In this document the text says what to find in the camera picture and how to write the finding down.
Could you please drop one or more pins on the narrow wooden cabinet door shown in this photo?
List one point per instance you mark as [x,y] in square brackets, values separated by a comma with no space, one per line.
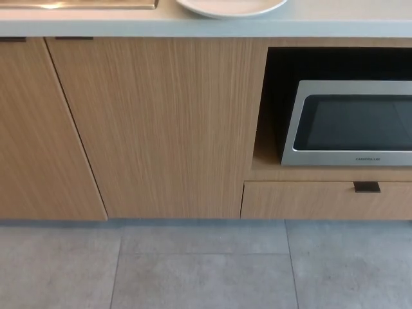
[35,135]

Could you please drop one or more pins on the wooden drawer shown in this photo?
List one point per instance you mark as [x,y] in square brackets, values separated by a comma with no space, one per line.
[305,202]

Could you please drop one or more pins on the stainless steel microwave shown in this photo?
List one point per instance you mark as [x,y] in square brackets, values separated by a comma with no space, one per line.
[322,157]

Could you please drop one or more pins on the stainless steel sink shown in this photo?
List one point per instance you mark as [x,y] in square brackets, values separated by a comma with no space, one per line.
[77,4]

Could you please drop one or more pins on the white ceramic plate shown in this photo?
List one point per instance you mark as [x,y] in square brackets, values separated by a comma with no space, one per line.
[231,8]

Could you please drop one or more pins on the wide wooden cabinet door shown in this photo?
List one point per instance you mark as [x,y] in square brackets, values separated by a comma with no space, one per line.
[161,128]

